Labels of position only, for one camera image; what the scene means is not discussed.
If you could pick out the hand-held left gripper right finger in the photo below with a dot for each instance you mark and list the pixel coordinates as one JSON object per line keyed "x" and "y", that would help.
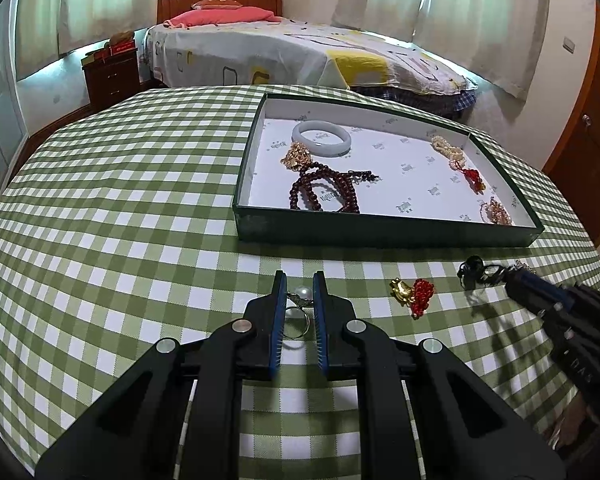
{"x": 322, "y": 330}

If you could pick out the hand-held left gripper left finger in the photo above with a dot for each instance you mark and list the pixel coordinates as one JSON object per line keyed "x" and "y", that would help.
{"x": 275, "y": 330}

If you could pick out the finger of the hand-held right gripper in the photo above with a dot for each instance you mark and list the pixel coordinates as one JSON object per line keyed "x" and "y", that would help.
{"x": 540, "y": 292}

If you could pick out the green tray with white lining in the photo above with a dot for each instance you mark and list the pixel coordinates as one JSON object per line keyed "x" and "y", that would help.
{"x": 405, "y": 160}

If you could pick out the pale jade bangle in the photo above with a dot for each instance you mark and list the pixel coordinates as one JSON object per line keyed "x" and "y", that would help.
{"x": 296, "y": 135}

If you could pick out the person's right hand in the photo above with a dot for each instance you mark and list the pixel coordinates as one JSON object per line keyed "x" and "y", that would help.
{"x": 567, "y": 427}

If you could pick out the gold and red charm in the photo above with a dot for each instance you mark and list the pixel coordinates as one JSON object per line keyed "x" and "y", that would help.
{"x": 422, "y": 290}

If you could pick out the wooden door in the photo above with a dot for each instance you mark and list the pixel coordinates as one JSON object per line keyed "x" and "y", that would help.
{"x": 590, "y": 170}

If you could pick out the blue checked bed skirt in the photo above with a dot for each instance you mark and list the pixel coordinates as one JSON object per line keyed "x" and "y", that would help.
{"x": 420, "y": 102}

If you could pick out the patterned white bedsheet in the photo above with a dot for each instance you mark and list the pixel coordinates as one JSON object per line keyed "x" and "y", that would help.
{"x": 290, "y": 55}

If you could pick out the dark wooden nightstand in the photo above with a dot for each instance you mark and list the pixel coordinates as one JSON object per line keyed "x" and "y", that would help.
{"x": 111, "y": 80}

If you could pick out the pink pillow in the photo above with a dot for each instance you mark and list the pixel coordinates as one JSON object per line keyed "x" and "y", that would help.
{"x": 220, "y": 17}

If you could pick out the red box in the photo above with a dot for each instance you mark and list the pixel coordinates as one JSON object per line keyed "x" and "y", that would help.
{"x": 121, "y": 49}

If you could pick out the brown plush toy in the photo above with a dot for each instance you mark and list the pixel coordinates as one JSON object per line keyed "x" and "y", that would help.
{"x": 121, "y": 38}

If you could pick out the patterned red pillow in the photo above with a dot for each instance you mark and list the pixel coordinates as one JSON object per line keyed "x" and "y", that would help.
{"x": 217, "y": 4}

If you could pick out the wooden bed headboard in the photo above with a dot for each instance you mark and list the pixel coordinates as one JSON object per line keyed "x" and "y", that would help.
{"x": 180, "y": 2}

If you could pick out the wall light switch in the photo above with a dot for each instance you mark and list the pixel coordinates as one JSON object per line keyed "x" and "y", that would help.
{"x": 569, "y": 44}

